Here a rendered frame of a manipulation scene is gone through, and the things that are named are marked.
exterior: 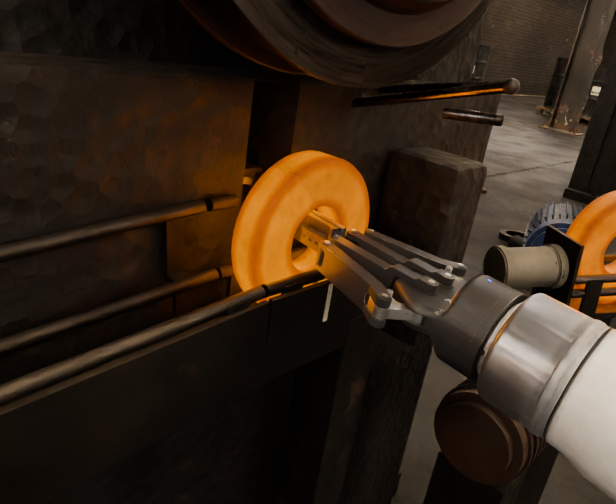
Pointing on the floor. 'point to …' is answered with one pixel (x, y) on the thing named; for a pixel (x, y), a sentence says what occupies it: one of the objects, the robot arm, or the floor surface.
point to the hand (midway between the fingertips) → (310, 228)
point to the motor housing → (478, 451)
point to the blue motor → (559, 214)
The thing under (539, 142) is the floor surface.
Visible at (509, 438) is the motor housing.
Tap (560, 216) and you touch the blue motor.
